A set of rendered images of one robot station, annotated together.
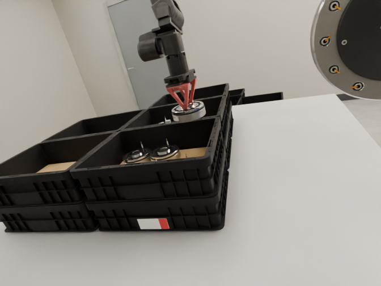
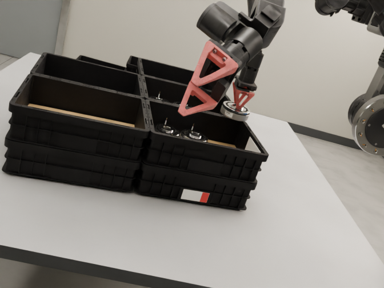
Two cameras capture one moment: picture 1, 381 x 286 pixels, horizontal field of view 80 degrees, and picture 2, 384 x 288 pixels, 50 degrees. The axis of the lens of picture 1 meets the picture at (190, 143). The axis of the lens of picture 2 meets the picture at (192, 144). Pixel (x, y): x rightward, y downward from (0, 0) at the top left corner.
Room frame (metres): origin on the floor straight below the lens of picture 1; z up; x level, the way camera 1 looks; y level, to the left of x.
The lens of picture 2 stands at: (-0.43, 0.86, 1.40)
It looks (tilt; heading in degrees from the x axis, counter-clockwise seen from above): 23 degrees down; 327
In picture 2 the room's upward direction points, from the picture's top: 18 degrees clockwise
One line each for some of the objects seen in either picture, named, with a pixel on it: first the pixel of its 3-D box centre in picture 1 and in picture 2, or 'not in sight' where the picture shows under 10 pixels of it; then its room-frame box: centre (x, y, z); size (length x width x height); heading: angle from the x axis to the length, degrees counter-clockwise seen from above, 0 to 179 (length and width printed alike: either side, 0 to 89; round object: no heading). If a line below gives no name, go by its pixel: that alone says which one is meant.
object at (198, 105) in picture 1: (187, 107); (236, 107); (0.69, -0.02, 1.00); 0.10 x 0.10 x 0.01
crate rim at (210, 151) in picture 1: (152, 144); (203, 128); (0.66, 0.11, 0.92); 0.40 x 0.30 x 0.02; 73
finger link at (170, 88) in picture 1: (182, 92); (242, 95); (0.68, -0.01, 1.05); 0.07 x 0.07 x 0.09; 66
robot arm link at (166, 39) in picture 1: (170, 45); (252, 58); (0.69, -0.01, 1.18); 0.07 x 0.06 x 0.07; 66
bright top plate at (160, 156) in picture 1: (164, 151); (194, 135); (0.72, 0.10, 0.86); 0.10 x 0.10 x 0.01
